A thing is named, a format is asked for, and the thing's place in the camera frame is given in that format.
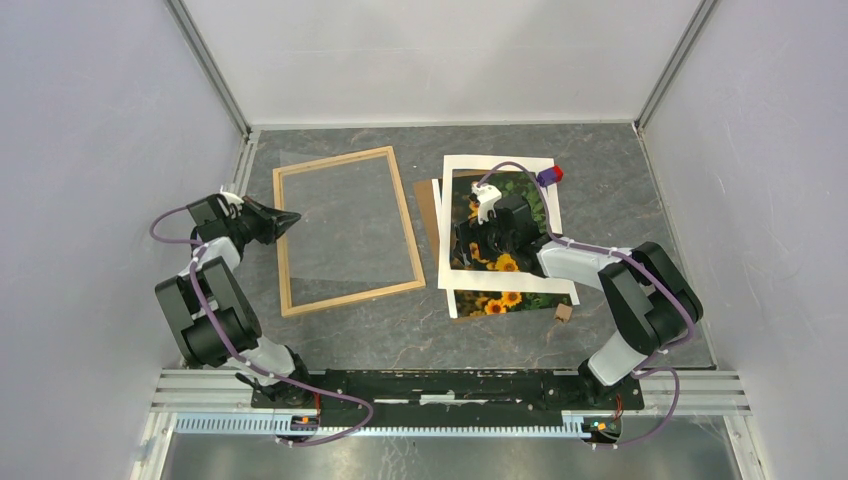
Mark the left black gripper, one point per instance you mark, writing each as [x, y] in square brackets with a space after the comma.
[273, 222]

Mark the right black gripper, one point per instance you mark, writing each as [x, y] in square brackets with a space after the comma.
[468, 232]

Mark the wooden picture frame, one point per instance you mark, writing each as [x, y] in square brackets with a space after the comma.
[411, 232]

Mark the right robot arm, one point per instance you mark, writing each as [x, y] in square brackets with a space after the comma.
[652, 304]

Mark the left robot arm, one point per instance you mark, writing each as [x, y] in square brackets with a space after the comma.
[208, 312]

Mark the sunflower photo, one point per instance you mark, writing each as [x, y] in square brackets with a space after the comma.
[484, 303]

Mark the white mat board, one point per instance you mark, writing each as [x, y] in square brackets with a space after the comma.
[449, 278]

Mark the white paper sheet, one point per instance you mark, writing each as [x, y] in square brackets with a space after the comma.
[450, 294]

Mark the brown backing board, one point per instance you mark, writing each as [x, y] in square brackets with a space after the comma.
[427, 194]

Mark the purple and red block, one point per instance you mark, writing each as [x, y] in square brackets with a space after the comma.
[549, 176]

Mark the small brown cube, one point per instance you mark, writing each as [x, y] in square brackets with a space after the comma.
[563, 313]

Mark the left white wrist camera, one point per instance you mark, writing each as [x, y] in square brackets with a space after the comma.
[233, 204]

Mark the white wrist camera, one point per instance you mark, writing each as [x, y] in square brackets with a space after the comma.
[233, 204]
[486, 197]

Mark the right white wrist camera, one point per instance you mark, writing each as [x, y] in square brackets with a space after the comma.
[486, 197]

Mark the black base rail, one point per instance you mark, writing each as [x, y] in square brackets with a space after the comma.
[463, 398]

